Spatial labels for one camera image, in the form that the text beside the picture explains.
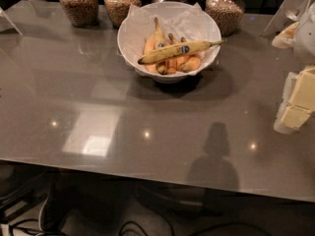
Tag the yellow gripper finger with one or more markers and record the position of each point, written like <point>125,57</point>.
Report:
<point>286,38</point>
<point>298,101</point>

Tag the long yellow banana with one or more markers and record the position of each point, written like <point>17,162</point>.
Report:
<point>177,50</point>

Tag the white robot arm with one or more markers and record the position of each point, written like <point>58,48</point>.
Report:
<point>304,46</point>

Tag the orange banana bunch in bowl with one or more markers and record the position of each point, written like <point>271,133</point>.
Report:
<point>182,64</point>

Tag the white bowl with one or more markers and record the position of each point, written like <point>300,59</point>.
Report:
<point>131,49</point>

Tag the yellow banana at left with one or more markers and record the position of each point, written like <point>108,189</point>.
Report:
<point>154,41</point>

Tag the glass jar of grains rightmost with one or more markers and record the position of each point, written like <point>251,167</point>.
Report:
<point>226,13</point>

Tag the glass jar of grains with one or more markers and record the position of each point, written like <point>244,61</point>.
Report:
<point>226,13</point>
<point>117,10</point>
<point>81,13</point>

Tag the glass jar of grains leftmost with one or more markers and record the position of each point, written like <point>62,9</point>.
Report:
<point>81,13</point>

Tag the white sheet at left edge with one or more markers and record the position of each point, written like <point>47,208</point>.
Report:
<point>6,23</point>

